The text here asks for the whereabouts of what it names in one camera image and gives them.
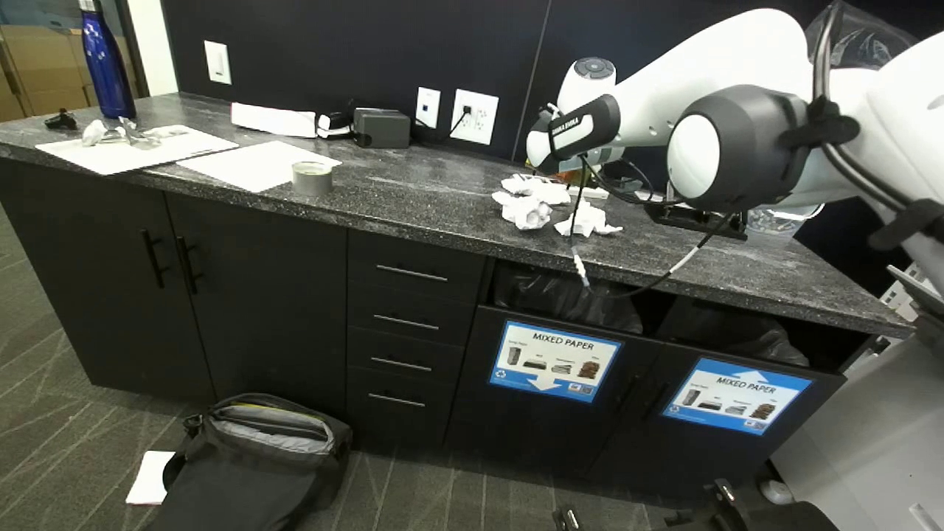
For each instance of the white paper on floor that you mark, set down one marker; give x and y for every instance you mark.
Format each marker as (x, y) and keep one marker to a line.
(148, 486)

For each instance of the white small wall plate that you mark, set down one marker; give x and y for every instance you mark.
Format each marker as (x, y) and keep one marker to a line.
(427, 108)

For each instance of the white light switch plate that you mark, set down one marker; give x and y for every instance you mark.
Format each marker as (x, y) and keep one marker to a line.
(217, 62)

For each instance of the black three-hole punch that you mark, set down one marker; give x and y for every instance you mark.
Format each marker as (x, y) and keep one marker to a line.
(704, 220)

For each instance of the blue water bottle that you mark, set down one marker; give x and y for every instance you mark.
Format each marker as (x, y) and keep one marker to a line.
(105, 62)

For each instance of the white folded paper stack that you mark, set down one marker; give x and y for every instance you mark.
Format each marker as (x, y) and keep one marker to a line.
(278, 121)

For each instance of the black grey backpack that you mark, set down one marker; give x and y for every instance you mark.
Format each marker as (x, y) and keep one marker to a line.
(254, 461)

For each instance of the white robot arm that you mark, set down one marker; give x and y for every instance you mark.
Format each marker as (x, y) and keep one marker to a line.
(755, 114)

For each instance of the right mixed paper sign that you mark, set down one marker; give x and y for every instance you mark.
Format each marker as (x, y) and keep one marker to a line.
(736, 396)

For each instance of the black recycle bin bag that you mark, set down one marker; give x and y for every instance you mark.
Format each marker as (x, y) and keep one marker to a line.
(726, 328)
(565, 296)

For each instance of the black recycle bin bag right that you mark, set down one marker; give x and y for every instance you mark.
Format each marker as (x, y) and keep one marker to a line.
(726, 328)

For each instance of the mixed paper sign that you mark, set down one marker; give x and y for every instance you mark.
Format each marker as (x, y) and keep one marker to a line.
(553, 362)
(736, 396)

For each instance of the white double wall outlet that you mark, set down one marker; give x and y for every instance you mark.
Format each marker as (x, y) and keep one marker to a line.
(474, 116)

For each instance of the roll of grey tape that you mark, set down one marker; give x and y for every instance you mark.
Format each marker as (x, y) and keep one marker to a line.
(312, 172)

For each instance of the black recycle bin bag left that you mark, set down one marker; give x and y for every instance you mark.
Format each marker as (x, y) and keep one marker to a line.
(565, 296)

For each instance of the white paper sheet right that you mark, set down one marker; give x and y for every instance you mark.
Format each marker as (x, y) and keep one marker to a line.
(254, 167)

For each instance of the left mixed paper sign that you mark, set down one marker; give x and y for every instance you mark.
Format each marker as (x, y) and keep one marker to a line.
(553, 362)

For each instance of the black power adapter box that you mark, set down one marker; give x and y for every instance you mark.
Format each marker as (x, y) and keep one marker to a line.
(381, 129)

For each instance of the black cabinet with drawers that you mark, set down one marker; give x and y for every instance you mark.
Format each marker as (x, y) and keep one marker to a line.
(195, 298)

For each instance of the white paper sheet left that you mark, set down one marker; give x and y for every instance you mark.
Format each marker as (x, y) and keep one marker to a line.
(158, 147)

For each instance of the white paper sheet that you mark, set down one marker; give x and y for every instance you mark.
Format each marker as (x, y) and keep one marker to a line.
(254, 167)
(158, 147)

